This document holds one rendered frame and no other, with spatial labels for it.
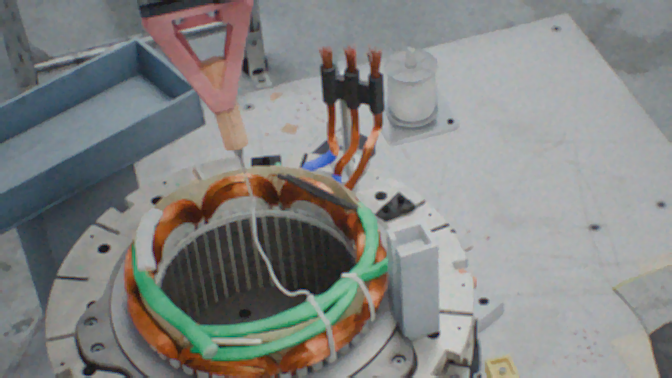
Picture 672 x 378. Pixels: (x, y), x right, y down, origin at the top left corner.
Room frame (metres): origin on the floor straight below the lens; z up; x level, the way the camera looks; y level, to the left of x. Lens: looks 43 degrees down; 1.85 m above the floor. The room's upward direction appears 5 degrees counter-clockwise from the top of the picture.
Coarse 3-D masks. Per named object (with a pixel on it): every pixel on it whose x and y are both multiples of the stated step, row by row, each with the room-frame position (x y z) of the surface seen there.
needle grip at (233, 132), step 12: (204, 60) 0.69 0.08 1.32; (216, 60) 0.68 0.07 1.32; (204, 72) 0.68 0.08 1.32; (216, 72) 0.68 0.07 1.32; (216, 84) 0.67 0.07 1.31; (216, 120) 0.67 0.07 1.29; (228, 120) 0.66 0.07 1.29; (240, 120) 0.67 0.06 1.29; (228, 132) 0.66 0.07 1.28; (240, 132) 0.66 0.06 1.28; (228, 144) 0.66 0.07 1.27; (240, 144) 0.66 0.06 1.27
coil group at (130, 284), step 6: (126, 258) 0.70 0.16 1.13; (126, 264) 0.70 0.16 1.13; (132, 264) 0.70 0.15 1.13; (126, 270) 0.69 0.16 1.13; (132, 270) 0.69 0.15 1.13; (126, 276) 0.69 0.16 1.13; (132, 276) 0.69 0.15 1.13; (126, 282) 0.68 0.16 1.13; (132, 282) 0.68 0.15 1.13; (126, 288) 0.68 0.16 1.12; (132, 288) 0.68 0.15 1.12; (138, 294) 0.68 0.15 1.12
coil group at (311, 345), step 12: (336, 324) 0.62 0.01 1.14; (348, 324) 0.62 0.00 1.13; (360, 324) 0.63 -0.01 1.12; (324, 336) 0.61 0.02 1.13; (336, 336) 0.61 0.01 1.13; (348, 336) 0.62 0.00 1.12; (312, 348) 0.60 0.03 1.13; (324, 348) 0.61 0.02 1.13; (336, 348) 0.61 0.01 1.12; (288, 360) 0.60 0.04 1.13; (300, 360) 0.60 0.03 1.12; (312, 360) 0.60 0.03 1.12; (288, 372) 0.60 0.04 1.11
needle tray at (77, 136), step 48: (144, 48) 1.05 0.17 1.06; (48, 96) 1.00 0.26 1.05; (96, 96) 1.03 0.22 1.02; (144, 96) 1.02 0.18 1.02; (192, 96) 0.97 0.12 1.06; (0, 144) 0.97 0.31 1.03; (48, 144) 0.97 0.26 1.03; (96, 144) 0.91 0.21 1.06; (144, 144) 0.94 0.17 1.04; (0, 192) 0.86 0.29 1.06; (48, 192) 0.88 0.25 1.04; (96, 192) 0.92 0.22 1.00; (48, 240) 0.89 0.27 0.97; (48, 288) 0.92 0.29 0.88
